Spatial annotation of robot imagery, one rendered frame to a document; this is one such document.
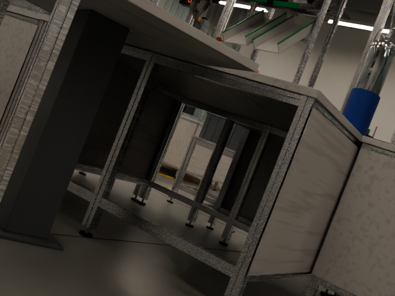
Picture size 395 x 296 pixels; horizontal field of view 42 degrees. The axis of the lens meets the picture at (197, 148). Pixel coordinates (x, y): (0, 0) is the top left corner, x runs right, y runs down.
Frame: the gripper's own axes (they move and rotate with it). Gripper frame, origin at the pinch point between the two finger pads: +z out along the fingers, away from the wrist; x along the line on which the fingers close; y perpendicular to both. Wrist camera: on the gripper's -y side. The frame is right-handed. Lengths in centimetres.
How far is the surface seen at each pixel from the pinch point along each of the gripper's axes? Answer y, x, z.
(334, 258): -54, 83, 79
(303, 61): -10, 53, 6
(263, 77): 19, 53, 23
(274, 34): -6.3, 37.0, -1.9
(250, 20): -8.4, 22.3, -6.4
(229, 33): 1.3, 20.7, 4.2
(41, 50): 96, 28, 47
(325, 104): 8, 75, 23
